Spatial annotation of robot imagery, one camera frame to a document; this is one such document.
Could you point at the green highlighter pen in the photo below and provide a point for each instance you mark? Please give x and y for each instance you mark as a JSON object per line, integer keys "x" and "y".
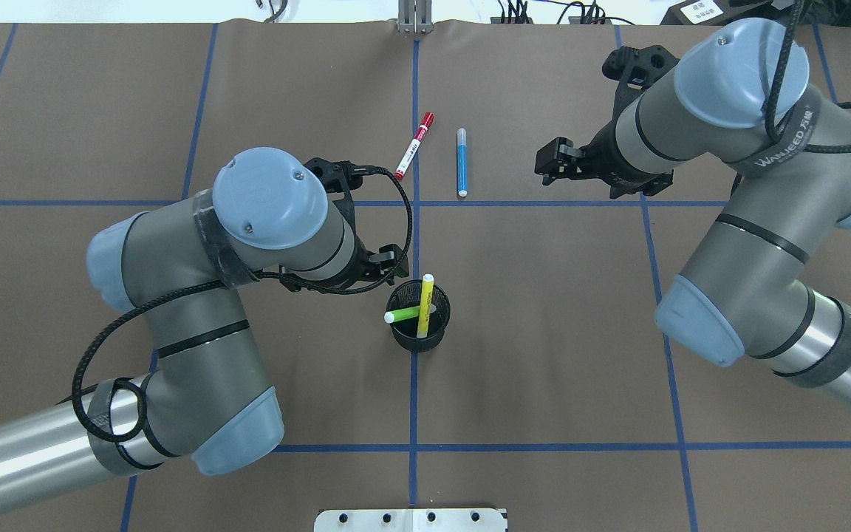
{"x": 400, "y": 315}

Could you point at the aluminium frame post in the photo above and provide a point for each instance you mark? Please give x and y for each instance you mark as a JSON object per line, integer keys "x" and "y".
{"x": 414, "y": 17}

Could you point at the blue marker pen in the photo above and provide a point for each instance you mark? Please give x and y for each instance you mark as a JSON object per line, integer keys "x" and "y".
{"x": 462, "y": 163}

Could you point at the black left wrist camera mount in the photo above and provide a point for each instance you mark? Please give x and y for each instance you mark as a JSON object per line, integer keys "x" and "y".
{"x": 338, "y": 178}

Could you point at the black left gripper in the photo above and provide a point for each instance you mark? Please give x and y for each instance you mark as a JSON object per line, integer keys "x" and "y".
{"x": 358, "y": 272}

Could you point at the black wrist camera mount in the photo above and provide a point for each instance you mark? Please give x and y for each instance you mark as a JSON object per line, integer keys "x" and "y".
{"x": 635, "y": 71}
{"x": 338, "y": 178}

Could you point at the red white marker pen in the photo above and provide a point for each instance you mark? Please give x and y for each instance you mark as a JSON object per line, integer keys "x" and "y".
{"x": 414, "y": 146}

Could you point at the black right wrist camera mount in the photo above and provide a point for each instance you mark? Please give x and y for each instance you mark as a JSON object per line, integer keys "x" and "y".
{"x": 635, "y": 71}

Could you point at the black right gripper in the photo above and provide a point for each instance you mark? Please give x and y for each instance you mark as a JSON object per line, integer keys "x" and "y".
{"x": 601, "y": 157}

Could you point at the black mesh pen cup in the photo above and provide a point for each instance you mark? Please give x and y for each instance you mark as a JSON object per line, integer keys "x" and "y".
{"x": 408, "y": 295}

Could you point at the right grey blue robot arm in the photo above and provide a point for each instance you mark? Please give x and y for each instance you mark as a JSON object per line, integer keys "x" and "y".
{"x": 740, "y": 293}

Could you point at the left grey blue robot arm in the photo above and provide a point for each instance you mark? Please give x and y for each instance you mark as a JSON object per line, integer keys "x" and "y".
{"x": 179, "y": 371}

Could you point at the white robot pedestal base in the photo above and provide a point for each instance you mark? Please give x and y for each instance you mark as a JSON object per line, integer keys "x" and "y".
{"x": 413, "y": 519}

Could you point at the yellow highlighter pen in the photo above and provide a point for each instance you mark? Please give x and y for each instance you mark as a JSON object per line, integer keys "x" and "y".
{"x": 425, "y": 303}

